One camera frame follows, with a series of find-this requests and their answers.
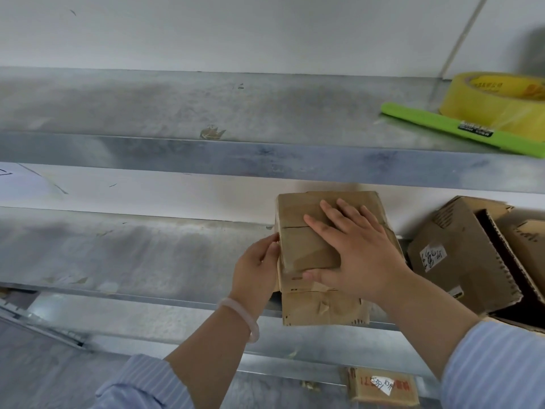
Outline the grey metal shelf unit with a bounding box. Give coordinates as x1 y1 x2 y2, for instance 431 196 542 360
0 66 545 409

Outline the grey metal rail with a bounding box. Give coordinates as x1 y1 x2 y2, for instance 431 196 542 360
0 299 93 350

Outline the person's right forearm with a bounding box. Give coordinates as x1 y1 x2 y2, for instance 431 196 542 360
374 268 483 380

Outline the blue striped shirt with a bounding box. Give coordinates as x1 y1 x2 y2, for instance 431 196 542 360
95 318 545 409

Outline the green flat packet black label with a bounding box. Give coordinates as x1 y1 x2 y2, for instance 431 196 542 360
380 101 545 159

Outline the person's left forearm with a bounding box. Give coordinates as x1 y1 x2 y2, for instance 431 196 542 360
163 294 274 409

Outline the person's left hand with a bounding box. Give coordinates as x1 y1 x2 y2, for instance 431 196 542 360
229 233 281 314

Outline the flat cardboard box red print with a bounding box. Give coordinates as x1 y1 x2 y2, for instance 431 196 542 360
345 366 420 408

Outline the person's right hand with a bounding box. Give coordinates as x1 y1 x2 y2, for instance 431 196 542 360
302 198 414 315

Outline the open cardboard box white label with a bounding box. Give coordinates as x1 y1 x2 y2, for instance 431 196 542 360
406 195 524 316

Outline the brown cardboard box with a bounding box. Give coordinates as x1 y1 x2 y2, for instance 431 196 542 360
496 208 545 304

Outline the pale pink bracelet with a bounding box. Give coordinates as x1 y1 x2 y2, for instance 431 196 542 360
218 297 260 344

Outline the taped cardboard box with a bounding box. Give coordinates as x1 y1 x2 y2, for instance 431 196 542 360
274 191 406 328

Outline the yellow packing tape roll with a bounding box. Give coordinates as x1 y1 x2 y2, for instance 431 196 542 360
439 71 545 143

